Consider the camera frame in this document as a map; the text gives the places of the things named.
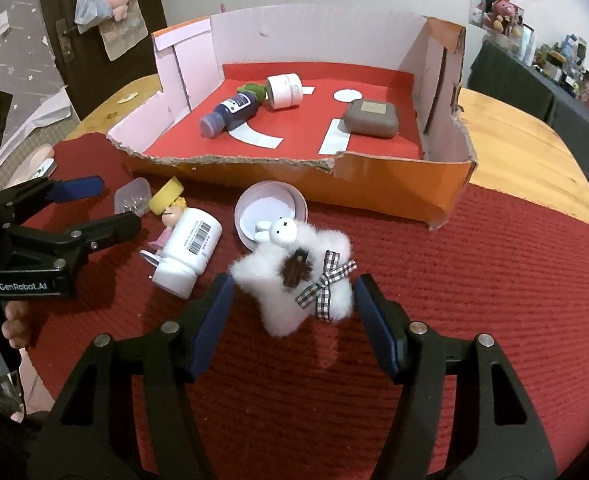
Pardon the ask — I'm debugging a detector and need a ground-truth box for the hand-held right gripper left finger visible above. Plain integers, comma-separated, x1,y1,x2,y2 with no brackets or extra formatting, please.
27,274,236,480

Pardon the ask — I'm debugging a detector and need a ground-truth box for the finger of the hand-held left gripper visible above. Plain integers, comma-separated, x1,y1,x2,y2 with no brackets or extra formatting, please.
0,175,106,221
7,211,142,273

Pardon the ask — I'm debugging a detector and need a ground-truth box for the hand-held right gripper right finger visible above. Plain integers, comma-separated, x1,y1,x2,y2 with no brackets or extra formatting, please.
353,274,559,480

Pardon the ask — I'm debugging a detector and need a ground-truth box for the small clear plastic container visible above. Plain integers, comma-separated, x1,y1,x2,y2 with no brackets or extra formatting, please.
114,178,152,217

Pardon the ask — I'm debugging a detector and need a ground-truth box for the blonde doll figurine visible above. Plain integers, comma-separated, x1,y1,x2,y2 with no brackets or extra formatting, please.
141,195,191,268

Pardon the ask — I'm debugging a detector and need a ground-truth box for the yellow cap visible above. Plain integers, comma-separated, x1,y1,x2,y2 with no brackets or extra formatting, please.
147,176,185,216

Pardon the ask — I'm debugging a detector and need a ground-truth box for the white fluffy star toy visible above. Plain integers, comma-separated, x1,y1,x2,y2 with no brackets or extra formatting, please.
229,216,357,338

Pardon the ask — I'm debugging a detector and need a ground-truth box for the white pill bottle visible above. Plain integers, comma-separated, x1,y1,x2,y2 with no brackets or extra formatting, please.
152,206,224,297

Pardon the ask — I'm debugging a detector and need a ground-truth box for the orange cardboard box red inside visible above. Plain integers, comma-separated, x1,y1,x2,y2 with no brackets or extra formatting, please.
105,2,479,231

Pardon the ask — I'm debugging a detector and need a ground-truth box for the dark blue bottle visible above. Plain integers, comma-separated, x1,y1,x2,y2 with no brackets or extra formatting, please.
199,91,261,138

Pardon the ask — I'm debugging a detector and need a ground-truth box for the green fuzzy scrubber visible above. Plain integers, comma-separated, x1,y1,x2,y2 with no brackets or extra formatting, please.
237,81,269,103

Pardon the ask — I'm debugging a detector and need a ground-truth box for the grey plastic case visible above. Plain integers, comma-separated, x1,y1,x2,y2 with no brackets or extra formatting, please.
343,99,400,139

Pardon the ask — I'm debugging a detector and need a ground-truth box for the white round jar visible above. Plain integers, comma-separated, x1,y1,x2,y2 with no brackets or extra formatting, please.
265,73,304,110

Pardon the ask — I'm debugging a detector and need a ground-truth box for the person's left hand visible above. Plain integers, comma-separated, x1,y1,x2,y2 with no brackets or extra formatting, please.
2,302,32,351

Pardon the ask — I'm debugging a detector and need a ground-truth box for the pale pink object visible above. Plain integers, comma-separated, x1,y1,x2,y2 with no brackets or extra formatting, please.
12,142,55,186

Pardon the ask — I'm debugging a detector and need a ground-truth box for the red ribbed table mat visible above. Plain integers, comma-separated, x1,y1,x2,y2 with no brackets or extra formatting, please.
22,132,589,480

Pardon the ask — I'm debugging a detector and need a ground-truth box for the dark brown door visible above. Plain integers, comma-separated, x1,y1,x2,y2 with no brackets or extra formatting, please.
34,0,168,118

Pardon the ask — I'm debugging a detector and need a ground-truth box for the brown paper bag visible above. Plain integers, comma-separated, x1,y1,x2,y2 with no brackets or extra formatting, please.
97,7,150,61

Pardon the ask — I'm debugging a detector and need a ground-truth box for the clear plastic bag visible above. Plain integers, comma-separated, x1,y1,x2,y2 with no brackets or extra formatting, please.
74,0,112,28

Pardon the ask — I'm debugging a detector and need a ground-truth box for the sideboard with dark cloth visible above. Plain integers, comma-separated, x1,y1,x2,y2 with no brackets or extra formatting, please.
468,39,589,133

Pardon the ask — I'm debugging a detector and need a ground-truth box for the row of small shelf items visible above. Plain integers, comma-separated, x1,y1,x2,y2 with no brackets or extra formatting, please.
521,25,589,111

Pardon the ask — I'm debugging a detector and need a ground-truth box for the clear display box with plush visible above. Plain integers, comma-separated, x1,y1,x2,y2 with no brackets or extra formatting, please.
471,0,525,36

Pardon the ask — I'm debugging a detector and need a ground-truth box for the metal door handle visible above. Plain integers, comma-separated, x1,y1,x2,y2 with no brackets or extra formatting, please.
55,17,72,66

